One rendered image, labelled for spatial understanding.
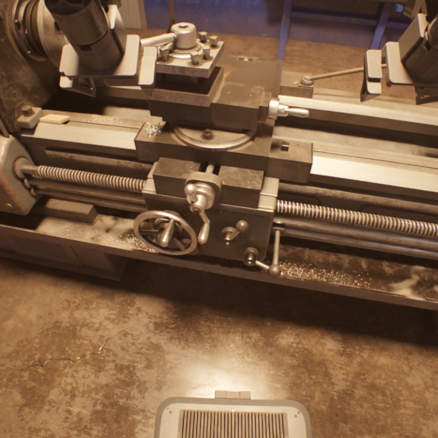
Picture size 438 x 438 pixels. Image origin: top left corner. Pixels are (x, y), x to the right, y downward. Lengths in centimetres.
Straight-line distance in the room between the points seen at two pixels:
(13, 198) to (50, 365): 76
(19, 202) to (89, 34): 100
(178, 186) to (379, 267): 87
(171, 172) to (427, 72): 64
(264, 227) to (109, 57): 67
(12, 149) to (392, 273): 147
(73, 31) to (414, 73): 44
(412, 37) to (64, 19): 43
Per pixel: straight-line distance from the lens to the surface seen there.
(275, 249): 103
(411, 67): 53
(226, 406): 124
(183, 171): 91
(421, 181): 112
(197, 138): 90
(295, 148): 101
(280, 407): 125
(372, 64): 55
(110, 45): 48
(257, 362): 155
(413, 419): 169
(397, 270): 144
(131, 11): 457
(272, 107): 90
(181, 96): 87
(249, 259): 105
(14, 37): 129
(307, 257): 133
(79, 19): 43
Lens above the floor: 148
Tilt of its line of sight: 50 degrees down
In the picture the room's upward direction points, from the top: straight up
